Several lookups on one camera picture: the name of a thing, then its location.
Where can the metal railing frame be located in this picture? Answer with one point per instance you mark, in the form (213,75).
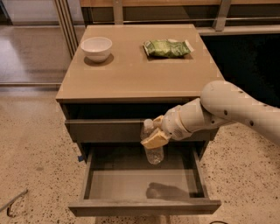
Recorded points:
(210,17)

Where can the metal bar on floor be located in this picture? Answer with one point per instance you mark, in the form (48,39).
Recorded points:
(7,207)

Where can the clear plastic water bottle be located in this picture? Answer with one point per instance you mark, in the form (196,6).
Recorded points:
(154,156)

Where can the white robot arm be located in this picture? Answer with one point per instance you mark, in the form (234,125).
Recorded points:
(220,103)

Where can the grey drawer cabinet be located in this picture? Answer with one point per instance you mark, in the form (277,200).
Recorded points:
(131,85)

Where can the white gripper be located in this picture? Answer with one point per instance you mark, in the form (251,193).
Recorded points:
(172,123)

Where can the white ceramic bowl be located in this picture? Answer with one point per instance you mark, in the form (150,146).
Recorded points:
(96,49)

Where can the green snack bag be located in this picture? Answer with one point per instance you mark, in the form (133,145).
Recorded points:
(167,48)

